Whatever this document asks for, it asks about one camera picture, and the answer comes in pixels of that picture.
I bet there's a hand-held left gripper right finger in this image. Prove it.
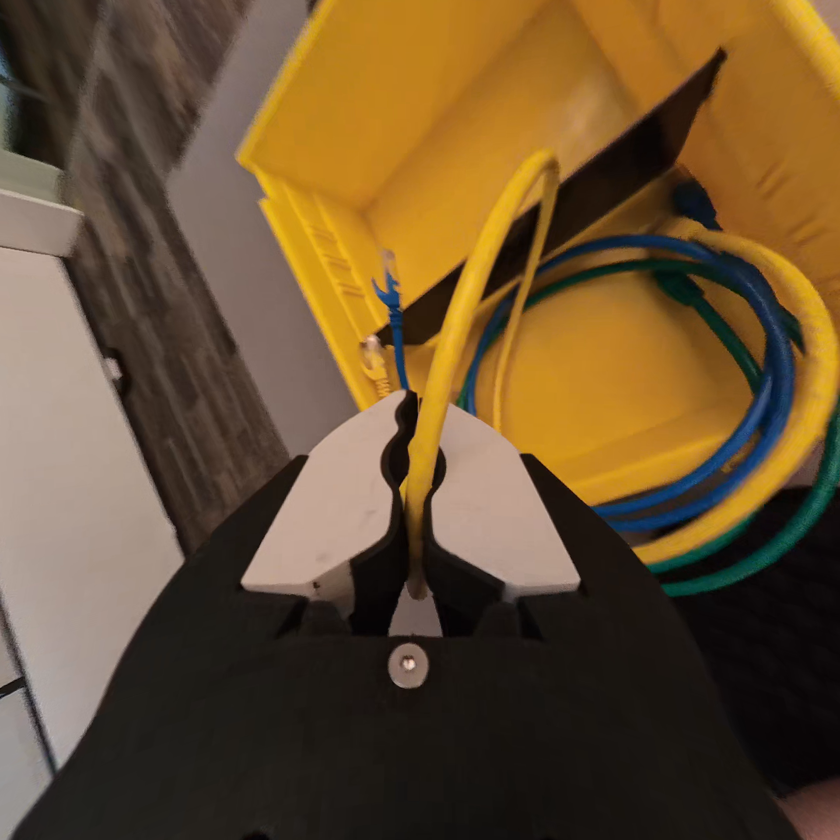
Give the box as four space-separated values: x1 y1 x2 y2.
423 402 583 603

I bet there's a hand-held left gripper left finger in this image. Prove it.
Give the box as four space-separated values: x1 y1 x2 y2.
240 390 421 614

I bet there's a yellow ethernet cable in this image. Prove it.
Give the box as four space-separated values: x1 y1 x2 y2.
360 150 840 599

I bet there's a blue ethernet cable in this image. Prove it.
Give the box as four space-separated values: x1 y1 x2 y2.
371 178 798 534

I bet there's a yellow plastic bin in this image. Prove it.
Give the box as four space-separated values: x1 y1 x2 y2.
235 0 840 546

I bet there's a white cabinet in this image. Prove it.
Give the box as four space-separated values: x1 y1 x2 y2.
0 147 186 798

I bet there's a black bin divider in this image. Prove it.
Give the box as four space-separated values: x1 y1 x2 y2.
374 47 728 347

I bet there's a green ethernet cable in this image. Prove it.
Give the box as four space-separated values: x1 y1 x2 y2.
457 259 840 597

